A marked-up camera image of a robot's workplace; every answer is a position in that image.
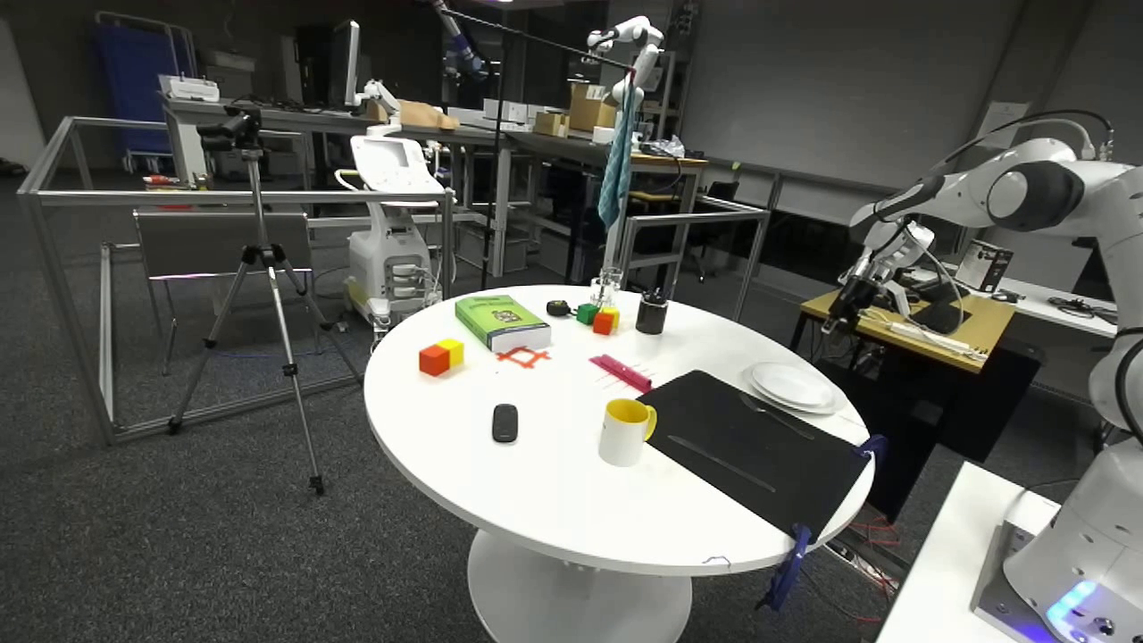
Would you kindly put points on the small cardboard box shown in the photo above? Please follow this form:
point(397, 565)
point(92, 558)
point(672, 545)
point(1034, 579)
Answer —
point(550, 122)

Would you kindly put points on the tall cardboard box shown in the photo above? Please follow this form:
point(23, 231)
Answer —
point(590, 113)

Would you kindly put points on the long cluttered workbench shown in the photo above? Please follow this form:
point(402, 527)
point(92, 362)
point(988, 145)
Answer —
point(679, 161)

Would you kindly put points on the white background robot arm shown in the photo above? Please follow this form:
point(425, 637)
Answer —
point(645, 66)

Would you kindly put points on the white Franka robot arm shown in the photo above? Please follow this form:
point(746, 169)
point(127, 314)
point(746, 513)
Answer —
point(1093, 536)

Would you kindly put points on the white wall paper sheet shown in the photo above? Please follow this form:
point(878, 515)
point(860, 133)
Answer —
point(1001, 125)

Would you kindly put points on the white picture card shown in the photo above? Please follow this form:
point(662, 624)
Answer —
point(988, 268)

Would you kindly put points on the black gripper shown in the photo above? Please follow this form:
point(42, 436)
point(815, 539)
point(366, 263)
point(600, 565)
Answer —
point(860, 282)

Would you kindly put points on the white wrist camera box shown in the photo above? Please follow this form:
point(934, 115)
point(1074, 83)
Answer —
point(909, 246)

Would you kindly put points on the teal cloth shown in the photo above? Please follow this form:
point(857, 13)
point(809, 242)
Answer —
point(615, 180)

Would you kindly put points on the clear drinking glass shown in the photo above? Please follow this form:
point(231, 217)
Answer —
point(608, 287)

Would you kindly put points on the red orange cube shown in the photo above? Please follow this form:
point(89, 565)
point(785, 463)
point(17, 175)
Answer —
point(604, 323)
point(432, 358)

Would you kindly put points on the smaller white plate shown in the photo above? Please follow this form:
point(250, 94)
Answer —
point(795, 380)

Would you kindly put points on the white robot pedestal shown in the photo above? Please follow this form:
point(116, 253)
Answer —
point(940, 573)

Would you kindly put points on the camera tripod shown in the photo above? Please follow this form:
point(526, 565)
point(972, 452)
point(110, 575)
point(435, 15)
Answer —
point(284, 333)

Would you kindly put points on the green cube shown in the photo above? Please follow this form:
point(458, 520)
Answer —
point(588, 313)

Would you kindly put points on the silver knife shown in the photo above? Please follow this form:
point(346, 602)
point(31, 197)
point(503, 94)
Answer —
point(715, 456)

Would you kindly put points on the white box device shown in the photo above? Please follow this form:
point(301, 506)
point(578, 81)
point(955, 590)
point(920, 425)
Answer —
point(191, 89)

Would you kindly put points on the white machine cart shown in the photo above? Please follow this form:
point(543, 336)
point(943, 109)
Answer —
point(387, 268)

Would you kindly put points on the blue clamp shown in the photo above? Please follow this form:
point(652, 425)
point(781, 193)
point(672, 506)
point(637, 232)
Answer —
point(785, 565)
point(872, 452)

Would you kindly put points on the green book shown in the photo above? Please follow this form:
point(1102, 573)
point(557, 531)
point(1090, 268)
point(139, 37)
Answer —
point(501, 320)

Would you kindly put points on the black computer mouse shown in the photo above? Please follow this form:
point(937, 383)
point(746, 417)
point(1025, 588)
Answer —
point(503, 423)

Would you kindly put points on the flat cardboard box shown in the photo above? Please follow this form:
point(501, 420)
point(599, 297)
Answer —
point(428, 115)

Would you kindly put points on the grey metal frame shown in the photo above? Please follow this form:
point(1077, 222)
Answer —
point(179, 193)

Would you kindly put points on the slim computer monitor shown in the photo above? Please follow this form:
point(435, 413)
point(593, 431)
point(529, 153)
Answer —
point(344, 58)

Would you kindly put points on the small black disc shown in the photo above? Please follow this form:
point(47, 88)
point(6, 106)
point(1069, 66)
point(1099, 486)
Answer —
point(557, 307)

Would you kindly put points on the small black camera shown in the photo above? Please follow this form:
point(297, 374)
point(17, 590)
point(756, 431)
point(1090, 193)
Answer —
point(245, 125)

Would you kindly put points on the black place mat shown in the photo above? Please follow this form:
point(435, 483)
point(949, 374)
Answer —
point(751, 459)

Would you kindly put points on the black pen cup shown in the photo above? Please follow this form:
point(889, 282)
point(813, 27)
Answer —
point(652, 314)

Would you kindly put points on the larger white plate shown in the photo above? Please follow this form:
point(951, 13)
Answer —
point(821, 409)

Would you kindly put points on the blue panel cart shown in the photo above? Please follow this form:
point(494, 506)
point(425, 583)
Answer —
point(135, 83)

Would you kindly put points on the white side desk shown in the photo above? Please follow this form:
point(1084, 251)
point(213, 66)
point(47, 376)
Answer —
point(1058, 307)

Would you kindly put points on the orange frame outline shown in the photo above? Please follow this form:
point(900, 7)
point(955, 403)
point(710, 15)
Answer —
point(503, 355)

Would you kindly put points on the round white table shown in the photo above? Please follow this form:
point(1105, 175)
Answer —
point(557, 501)

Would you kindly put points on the grey metal railing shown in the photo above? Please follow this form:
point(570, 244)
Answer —
point(689, 219)

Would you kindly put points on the wooden side table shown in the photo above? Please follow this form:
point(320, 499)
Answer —
point(951, 345)

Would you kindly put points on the pink flat bar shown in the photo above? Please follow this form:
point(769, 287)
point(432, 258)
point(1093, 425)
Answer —
point(621, 374)

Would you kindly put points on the yellow cube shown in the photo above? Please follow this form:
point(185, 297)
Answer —
point(453, 350)

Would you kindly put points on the white mug yellow inside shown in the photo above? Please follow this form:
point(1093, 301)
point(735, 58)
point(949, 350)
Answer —
point(621, 436)

